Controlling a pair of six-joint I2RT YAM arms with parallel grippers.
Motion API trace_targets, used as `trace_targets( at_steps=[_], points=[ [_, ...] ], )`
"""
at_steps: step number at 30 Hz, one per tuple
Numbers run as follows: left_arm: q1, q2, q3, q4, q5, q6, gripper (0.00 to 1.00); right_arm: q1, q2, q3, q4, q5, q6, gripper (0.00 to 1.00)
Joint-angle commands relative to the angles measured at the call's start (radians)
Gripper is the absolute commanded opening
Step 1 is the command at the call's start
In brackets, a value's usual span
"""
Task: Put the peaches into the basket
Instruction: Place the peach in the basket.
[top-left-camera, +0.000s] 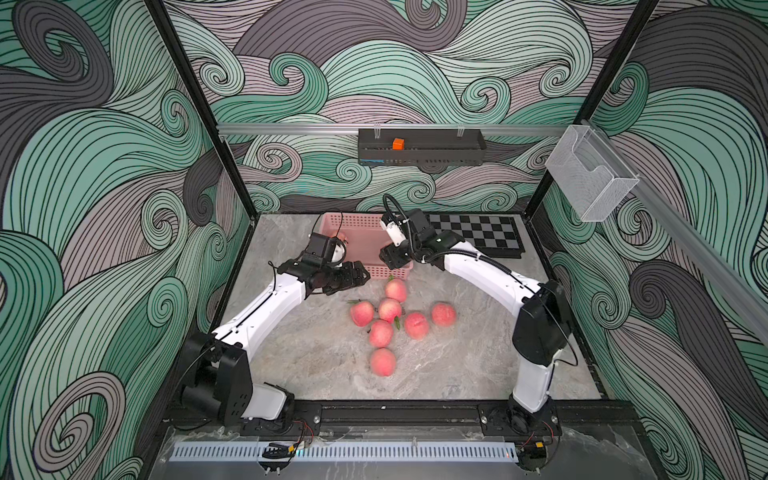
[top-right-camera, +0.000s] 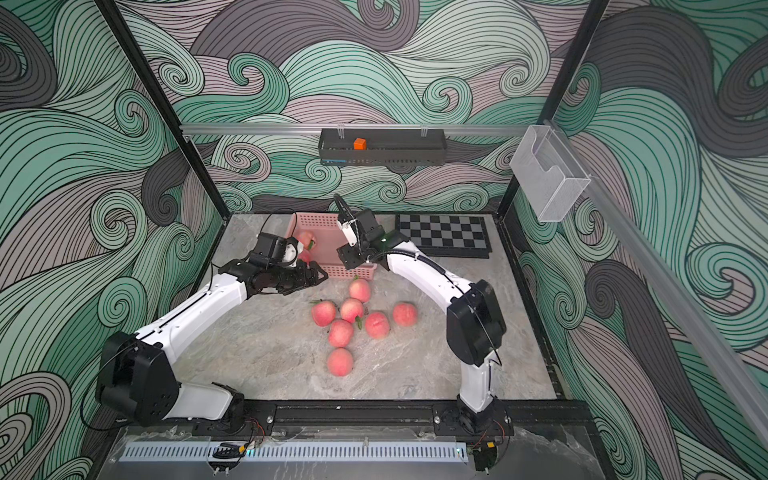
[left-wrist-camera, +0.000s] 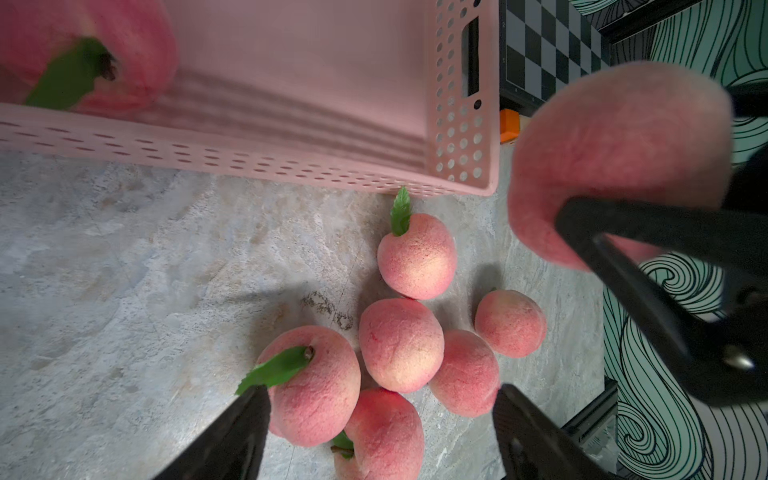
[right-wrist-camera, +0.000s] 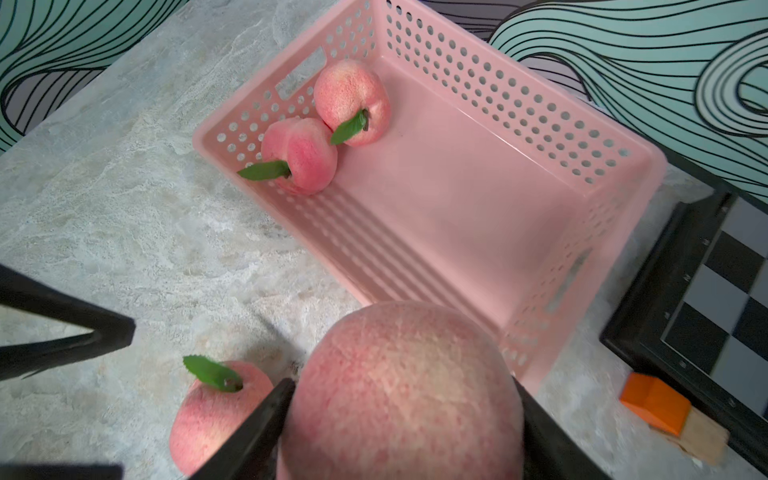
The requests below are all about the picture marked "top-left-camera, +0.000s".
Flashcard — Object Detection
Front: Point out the peach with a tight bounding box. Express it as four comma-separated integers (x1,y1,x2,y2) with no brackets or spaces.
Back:
349,301,376,327
430,302,457,327
404,312,429,341
377,298,403,324
369,320,394,348
370,348,397,377

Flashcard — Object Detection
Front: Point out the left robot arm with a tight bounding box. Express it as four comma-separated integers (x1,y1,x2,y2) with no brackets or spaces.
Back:
177,259,371,426

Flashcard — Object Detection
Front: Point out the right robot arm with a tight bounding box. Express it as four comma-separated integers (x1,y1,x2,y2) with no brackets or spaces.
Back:
379,208,572,436

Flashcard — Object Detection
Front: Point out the pink plastic basket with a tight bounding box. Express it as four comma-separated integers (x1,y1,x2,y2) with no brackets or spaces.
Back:
319,212,413,280

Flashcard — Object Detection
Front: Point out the peach nearest basket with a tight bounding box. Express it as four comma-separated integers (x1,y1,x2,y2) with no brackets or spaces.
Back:
385,277,408,303

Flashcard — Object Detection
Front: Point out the black grey chessboard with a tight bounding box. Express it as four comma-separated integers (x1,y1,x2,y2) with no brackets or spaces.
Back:
427,213,525,259

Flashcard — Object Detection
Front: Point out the peach front bottom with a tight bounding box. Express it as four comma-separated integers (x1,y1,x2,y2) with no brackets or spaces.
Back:
370,348,397,377

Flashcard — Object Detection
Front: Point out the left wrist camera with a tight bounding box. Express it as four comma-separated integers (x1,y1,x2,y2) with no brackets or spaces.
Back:
302,233,347,266

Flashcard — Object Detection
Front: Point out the black wall tray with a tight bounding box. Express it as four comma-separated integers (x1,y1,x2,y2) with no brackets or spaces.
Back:
357,127,488,172

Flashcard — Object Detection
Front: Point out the aluminium rail back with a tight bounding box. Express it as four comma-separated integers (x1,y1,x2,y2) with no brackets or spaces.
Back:
217,122,571,139

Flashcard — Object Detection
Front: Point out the aluminium rail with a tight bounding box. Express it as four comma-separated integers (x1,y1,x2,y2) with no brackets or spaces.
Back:
633,174,767,344
217,122,571,139

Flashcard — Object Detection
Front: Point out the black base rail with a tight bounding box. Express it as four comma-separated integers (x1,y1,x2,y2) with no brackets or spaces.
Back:
176,399,638,435

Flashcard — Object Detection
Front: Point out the clear acrylic wall box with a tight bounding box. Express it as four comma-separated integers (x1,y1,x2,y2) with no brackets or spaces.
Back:
545,124,639,223

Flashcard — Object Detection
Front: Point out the white slotted cable duct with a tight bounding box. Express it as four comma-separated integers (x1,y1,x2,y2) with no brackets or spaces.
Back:
169,440,518,463

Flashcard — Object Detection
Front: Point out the aluminium rail right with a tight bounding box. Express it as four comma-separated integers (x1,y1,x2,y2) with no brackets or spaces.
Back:
633,174,767,344

